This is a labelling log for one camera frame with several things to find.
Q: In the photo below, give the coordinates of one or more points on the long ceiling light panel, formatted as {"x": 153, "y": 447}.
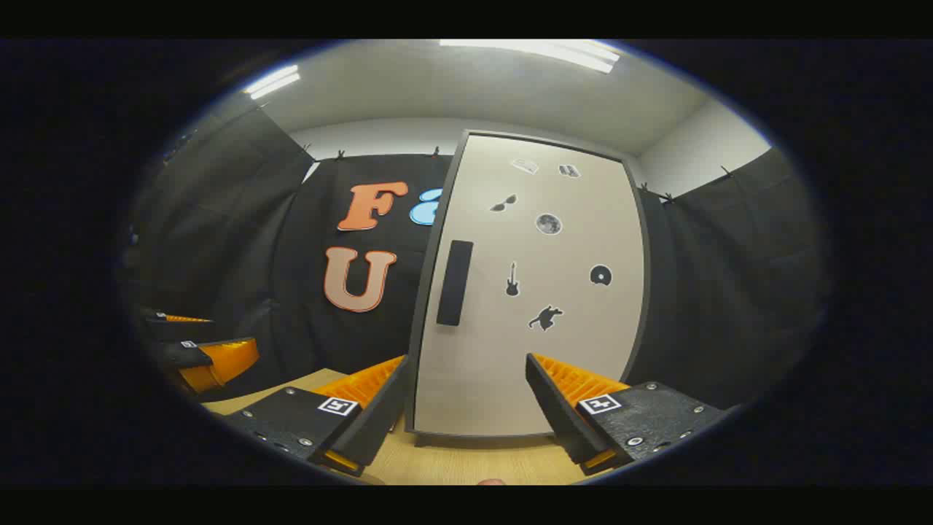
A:
{"x": 539, "y": 52}

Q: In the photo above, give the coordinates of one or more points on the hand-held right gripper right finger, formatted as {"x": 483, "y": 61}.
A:
{"x": 561, "y": 423}

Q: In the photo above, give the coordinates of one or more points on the black backdrop cloth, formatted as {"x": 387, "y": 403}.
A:
{"x": 219, "y": 240}

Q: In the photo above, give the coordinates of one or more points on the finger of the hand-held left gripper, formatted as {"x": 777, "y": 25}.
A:
{"x": 178, "y": 356}
{"x": 175, "y": 329}

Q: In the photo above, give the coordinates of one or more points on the grey cabinet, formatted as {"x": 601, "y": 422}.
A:
{"x": 424, "y": 440}

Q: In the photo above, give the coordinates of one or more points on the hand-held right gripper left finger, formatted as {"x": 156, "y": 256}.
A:
{"x": 372, "y": 430}

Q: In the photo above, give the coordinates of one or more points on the short ceiling light strip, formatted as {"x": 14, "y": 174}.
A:
{"x": 272, "y": 82}

